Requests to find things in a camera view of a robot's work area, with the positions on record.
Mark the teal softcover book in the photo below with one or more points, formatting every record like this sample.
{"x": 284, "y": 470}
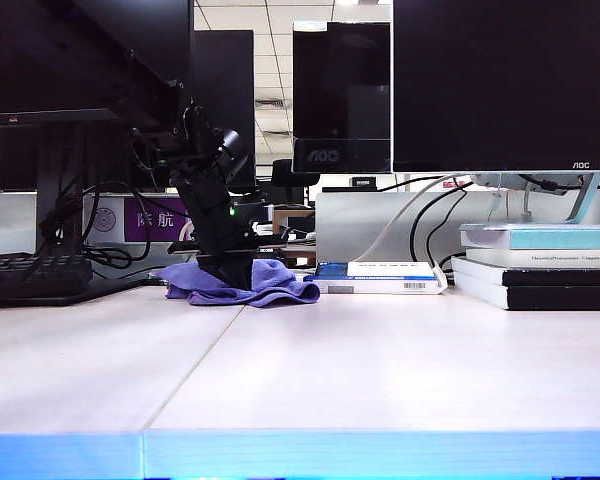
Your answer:
{"x": 555, "y": 236}

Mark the black hardcover book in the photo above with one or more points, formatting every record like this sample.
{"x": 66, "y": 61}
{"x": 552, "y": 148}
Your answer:
{"x": 555, "y": 298}

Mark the silver monitor stand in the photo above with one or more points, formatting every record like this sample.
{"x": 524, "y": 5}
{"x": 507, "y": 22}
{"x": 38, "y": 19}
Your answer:
{"x": 587, "y": 200}

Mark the brown wooden frame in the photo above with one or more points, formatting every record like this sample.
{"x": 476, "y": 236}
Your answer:
{"x": 300, "y": 235}

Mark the grey desk partition panel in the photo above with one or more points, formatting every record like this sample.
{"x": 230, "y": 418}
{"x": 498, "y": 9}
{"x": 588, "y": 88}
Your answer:
{"x": 345, "y": 225}

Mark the purple microfiber rag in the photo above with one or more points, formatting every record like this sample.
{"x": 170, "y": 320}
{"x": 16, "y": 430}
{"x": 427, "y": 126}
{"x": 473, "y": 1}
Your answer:
{"x": 275, "y": 285}

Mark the black AOC monitor back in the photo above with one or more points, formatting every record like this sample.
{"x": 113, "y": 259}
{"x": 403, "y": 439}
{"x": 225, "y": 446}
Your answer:
{"x": 340, "y": 90}

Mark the dark monitor back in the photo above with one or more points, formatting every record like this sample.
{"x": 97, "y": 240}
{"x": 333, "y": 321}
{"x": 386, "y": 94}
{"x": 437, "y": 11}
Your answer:
{"x": 235, "y": 80}

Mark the black book chipped corner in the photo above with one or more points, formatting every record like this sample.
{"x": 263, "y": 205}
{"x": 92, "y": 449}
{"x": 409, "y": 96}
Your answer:
{"x": 555, "y": 277}

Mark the black monitor stand column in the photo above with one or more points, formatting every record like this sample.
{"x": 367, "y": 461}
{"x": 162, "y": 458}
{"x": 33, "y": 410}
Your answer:
{"x": 60, "y": 200}

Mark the black office chair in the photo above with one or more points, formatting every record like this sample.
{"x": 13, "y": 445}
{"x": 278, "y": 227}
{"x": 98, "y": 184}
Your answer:
{"x": 285, "y": 177}

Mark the purple name plate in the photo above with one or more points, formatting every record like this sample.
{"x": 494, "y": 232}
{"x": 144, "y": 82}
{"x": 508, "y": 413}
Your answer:
{"x": 152, "y": 220}

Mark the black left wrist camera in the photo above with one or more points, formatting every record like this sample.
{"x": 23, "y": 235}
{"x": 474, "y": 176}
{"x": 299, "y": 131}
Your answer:
{"x": 232, "y": 145}

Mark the blue white medicine box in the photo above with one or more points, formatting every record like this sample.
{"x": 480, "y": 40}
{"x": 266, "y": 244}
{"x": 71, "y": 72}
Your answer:
{"x": 375, "y": 280}

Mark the white neuroscience textbook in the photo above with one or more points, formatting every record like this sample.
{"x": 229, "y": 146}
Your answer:
{"x": 555, "y": 258}

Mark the black AOC monitor screen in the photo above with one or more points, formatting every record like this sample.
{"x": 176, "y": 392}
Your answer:
{"x": 505, "y": 85}

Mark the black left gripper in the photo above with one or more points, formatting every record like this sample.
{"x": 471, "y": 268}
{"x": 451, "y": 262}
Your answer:
{"x": 210, "y": 220}

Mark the black keyboard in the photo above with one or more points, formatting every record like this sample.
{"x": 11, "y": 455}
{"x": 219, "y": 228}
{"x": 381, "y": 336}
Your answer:
{"x": 30, "y": 275}

